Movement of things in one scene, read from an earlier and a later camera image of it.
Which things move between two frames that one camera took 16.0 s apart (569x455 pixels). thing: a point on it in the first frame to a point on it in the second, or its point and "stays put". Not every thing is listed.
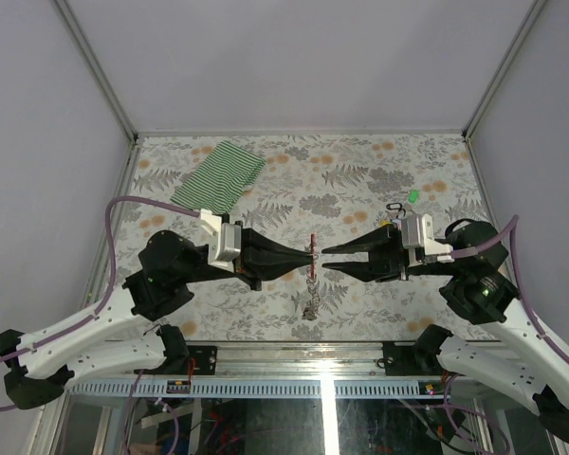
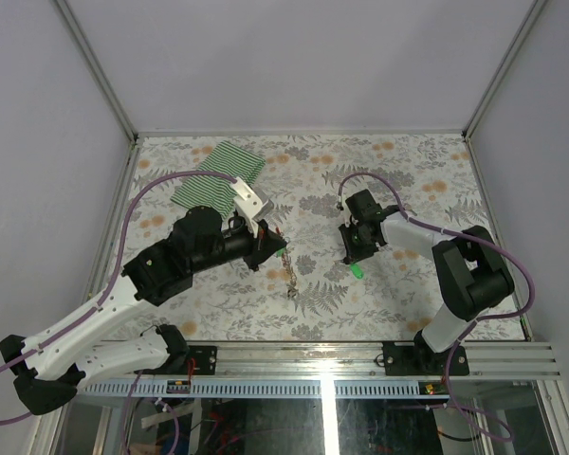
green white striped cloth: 222,180 stays put
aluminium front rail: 353,365 stays put
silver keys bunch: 311,311 to 292,290
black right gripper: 387,255 to 355,254
